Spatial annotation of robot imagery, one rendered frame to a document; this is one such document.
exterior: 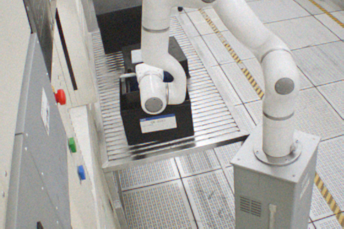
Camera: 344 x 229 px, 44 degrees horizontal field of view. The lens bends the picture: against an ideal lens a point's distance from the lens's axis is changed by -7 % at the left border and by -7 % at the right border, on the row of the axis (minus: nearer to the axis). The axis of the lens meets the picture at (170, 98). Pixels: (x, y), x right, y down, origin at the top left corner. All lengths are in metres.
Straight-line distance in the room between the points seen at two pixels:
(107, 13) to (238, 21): 1.18
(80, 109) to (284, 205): 0.93
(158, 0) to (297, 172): 0.79
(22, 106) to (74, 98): 1.23
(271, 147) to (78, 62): 0.83
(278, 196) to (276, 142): 0.22
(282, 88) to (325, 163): 1.45
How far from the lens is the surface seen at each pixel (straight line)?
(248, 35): 1.42
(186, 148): 1.80
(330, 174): 2.78
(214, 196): 2.64
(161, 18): 1.40
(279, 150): 1.69
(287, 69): 1.44
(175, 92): 1.56
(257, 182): 1.73
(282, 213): 1.80
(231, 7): 1.41
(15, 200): 0.55
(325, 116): 3.22
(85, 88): 1.92
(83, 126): 1.84
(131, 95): 1.76
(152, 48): 1.45
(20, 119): 0.69
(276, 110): 1.57
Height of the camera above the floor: 1.92
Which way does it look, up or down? 34 degrees down
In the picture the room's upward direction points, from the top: 9 degrees counter-clockwise
